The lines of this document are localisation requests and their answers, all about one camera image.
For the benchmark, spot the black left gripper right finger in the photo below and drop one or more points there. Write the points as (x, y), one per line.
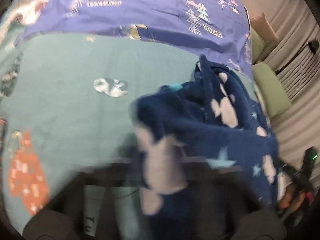
(224, 207)

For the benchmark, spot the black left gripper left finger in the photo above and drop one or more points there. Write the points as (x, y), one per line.
(86, 207)

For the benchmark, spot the navy fleece star garment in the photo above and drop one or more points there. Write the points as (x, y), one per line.
(214, 118)

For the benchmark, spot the right hand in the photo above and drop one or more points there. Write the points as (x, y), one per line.
(287, 199)

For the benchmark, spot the green pillow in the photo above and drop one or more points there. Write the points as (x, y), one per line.
(274, 95)
(258, 44)

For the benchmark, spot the teal printed bed sheet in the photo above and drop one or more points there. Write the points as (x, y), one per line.
(73, 96)

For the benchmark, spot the beige pleated curtain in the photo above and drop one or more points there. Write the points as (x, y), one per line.
(297, 128)

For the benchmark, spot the black floor lamp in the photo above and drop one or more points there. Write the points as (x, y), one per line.
(313, 46)

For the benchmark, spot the peach pink pillow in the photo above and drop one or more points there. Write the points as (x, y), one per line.
(263, 28)

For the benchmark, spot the purple printed duvet cover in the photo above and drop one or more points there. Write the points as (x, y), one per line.
(218, 29)

